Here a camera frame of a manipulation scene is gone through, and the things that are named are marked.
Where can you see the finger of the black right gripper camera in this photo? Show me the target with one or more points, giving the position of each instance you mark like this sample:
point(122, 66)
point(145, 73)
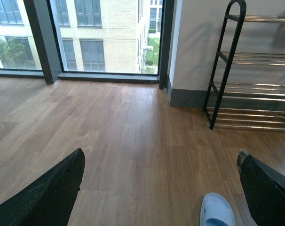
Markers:
point(264, 190)

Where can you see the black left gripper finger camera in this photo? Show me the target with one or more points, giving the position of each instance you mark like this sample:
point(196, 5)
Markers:
point(49, 200)

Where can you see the light blue slipper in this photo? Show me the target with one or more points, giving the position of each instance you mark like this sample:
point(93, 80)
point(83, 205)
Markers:
point(216, 211)

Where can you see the black metal shoe rack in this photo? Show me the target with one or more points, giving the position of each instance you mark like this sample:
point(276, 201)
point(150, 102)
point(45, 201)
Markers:
point(219, 88)

